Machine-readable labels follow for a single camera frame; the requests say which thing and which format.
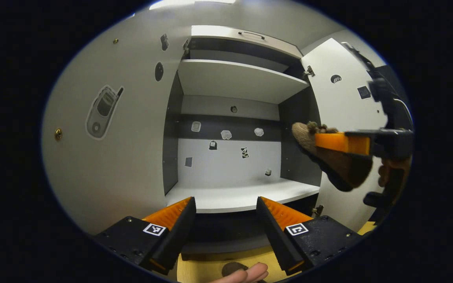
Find white shoe cabinet door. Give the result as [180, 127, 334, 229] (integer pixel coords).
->
[300, 38, 392, 232]
[41, 8, 193, 236]

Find ceiling light panel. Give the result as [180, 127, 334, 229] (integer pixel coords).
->
[149, 0, 237, 10]

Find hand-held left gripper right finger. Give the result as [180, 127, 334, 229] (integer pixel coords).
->
[256, 196, 363, 276]

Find white cabinet drawer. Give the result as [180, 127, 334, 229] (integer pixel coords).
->
[190, 26, 304, 59]

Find white shoe cabinet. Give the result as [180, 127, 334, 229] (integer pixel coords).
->
[162, 26, 323, 260]

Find white cabinet shelf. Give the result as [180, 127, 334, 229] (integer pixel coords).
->
[166, 178, 320, 213]
[177, 59, 309, 105]

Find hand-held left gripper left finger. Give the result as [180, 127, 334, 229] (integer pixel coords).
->
[93, 197, 197, 276]

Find brown fluffy shoe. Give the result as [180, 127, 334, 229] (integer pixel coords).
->
[291, 121, 373, 192]
[221, 262, 250, 277]

